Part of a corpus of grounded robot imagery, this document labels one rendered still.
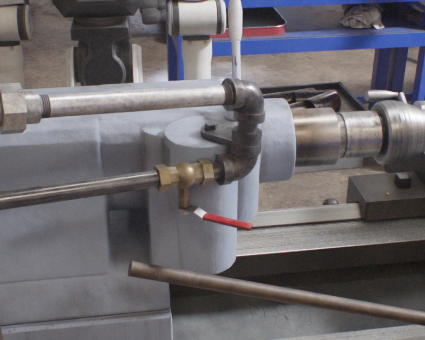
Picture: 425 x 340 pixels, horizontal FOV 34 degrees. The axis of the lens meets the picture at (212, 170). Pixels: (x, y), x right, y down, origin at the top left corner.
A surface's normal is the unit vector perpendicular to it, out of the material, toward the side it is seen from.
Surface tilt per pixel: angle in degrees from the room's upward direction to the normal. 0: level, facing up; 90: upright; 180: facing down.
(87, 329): 89
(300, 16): 0
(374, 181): 0
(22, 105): 56
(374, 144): 93
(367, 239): 0
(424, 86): 90
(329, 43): 90
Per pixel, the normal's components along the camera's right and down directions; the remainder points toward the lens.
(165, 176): 0.36, -0.07
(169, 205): -0.59, 0.20
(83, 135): 0.13, -0.03
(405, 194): 0.00, -0.88
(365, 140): 0.15, 0.33
